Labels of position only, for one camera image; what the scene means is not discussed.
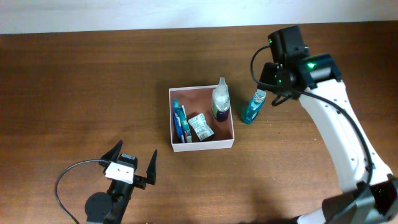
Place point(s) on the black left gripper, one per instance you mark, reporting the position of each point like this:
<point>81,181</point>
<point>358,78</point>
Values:
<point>140,181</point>

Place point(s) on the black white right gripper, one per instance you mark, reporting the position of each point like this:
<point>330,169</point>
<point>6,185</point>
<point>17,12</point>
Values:
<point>267,74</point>

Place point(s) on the teal mouthwash bottle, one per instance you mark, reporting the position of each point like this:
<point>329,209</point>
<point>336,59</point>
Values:
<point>252,109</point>

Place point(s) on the clear purple spray bottle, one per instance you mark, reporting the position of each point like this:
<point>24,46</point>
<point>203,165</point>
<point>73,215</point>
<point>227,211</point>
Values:
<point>220,101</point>

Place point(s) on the green toothpaste tube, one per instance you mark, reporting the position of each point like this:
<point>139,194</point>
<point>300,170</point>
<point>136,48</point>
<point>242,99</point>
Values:
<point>186,130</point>

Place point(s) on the blue white toothbrush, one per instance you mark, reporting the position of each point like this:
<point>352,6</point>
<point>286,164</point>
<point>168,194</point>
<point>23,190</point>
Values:
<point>175,106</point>

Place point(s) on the white green packet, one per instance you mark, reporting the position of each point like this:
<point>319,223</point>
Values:
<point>200,127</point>

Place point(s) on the blue disposable razor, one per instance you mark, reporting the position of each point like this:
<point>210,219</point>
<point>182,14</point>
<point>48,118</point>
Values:
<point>177,127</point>

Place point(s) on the pink open cardboard box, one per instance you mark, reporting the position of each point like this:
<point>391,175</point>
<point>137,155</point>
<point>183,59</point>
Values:
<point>197,100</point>

